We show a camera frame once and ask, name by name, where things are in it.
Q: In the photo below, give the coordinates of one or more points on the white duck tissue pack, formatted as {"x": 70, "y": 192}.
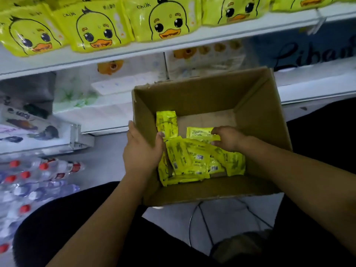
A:
{"x": 211, "y": 61}
{"x": 139, "y": 72}

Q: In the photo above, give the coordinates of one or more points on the person's right forearm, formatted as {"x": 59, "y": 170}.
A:
{"x": 300, "y": 180}

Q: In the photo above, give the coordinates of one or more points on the MIQI boxes with fruit print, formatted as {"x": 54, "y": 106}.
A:
{"x": 28, "y": 125}

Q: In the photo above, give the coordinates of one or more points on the metal frame stool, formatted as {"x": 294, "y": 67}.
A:
{"x": 239, "y": 247}

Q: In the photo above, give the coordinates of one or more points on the brown cardboard box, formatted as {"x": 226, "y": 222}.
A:
{"x": 222, "y": 91}

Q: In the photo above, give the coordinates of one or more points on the person's left hand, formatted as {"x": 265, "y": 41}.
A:
{"x": 142, "y": 155}

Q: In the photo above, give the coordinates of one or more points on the white metal shelf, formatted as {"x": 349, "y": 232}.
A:
{"x": 317, "y": 86}

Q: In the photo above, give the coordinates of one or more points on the pack of red-capped bottles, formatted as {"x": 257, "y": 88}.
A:
{"x": 33, "y": 178}

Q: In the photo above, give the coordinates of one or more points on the person's left forearm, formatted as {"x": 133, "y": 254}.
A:
{"x": 100, "y": 225}

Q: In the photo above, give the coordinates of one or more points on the person's black trousers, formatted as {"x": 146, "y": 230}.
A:
{"x": 50, "y": 230}

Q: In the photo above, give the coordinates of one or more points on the white pegboard shelf unit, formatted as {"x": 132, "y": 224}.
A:
{"x": 80, "y": 140}

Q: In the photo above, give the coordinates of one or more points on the person's right hand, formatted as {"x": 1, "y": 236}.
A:
{"x": 231, "y": 139}

